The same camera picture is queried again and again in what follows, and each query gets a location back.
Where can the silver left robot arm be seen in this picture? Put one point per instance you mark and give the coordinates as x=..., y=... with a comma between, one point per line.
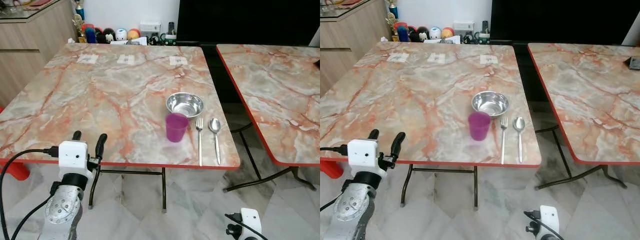
x=352, y=210
x=62, y=210

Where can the red toy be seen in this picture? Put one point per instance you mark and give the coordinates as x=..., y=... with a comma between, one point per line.
x=87, y=26
x=400, y=25

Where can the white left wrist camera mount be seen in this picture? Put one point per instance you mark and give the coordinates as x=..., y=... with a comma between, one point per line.
x=362, y=154
x=73, y=156

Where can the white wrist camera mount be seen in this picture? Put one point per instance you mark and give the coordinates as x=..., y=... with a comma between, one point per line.
x=548, y=217
x=362, y=154
x=73, y=156
x=250, y=219

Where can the white paper label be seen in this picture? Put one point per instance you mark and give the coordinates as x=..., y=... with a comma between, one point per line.
x=126, y=60
x=436, y=58
x=87, y=59
x=178, y=61
x=489, y=59

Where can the blue toy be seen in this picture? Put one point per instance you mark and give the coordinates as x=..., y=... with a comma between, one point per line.
x=403, y=34
x=90, y=36

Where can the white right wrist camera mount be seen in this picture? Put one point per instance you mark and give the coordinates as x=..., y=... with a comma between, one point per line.
x=548, y=217
x=250, y=219

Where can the silver metal fork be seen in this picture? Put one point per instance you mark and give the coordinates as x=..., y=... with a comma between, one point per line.
x=199, y=145
x=503, y=145

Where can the black remote control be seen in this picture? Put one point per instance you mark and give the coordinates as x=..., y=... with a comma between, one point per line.
x=171, y=27
x=484, y=25

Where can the white round toy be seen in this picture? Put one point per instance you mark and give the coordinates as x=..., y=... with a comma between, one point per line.
x=121, y=34
x=435, y=33

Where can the white wall socket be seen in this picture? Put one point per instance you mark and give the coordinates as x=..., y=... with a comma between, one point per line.
x=150, y=27
x=463, y=25

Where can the orange round toy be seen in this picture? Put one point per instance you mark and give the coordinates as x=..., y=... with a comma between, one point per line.
x=448, y=32
x=133, y=34

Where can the silver metal spoon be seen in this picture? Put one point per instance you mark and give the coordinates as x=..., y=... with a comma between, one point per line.
x=214, y=125
x=519, y=124

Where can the light wooden cabinet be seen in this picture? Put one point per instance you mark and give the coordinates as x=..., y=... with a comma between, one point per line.
x=30, y=50
x=345, y=45

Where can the marble pattern folding table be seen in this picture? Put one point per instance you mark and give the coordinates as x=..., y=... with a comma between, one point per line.
x=590, y=90
x=280, y=90
x=100, y=100
x=425, y=100

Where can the stainless steel bowl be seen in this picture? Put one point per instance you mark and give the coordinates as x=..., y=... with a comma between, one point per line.
x=490, y=105
x=185, y=106

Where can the red plastic stool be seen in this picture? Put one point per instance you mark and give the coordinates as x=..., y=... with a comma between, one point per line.
x=15, y=171
x=331, y=169

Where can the green mug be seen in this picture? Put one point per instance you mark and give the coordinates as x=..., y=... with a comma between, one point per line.
x=170, y=38
x=483, y=37

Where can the gold trophy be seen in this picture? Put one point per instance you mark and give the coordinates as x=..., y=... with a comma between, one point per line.
x=391, y=25
x=78, y=27

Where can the blue trophy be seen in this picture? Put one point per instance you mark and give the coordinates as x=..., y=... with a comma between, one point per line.
x=394, y=10
x=79, y=11

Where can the black and white plush toy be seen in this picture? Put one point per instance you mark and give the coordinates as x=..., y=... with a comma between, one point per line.
x=108, y=35
x=423, y=34

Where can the purple plastic cup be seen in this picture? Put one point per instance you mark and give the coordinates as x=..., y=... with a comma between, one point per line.
x=479, y=127
x=176, y=129

